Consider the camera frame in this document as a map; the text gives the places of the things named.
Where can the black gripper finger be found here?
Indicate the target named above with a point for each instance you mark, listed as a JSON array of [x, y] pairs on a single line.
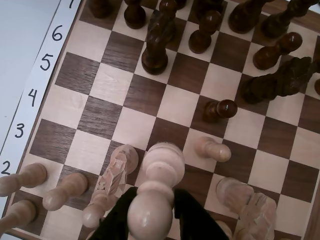
[[115, 222], [195, 222]]

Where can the light wooden pawn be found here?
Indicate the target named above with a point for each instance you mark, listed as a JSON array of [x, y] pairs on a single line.
[[30, 175], [160, 165], [67, 187], [210, 147], [91, 216]]

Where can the light wooden knight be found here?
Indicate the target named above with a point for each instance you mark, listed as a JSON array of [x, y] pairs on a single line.
[[240, 197], [120, 162]]

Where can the light wooden rook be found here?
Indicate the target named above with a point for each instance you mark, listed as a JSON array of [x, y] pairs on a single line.
[[22, 210]]

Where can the dark wooden pawn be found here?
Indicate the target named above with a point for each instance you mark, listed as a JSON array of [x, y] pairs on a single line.
[[202, 40], [135, 17], [225, 108], [317, 87], [168, 6], [100, 8], [267, 56]]

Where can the wooden chessboard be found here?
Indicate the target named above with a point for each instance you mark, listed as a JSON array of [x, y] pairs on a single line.
[[105, 82]]

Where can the dark wooden knight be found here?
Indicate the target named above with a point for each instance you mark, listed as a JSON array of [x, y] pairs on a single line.
[[156, 50], [275, 82]]

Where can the white paper number strip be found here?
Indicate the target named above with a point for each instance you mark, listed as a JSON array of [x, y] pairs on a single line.
[[37, 75]]

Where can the dark wooden king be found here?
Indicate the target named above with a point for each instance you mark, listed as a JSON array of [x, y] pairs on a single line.
[[243, 20]]

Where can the dark wooden bishop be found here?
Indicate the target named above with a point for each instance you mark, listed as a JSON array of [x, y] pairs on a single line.
[[181, 3], [275, 25]]

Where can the dark wooden queen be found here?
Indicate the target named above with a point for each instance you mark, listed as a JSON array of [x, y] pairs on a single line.
[[207, 5]]

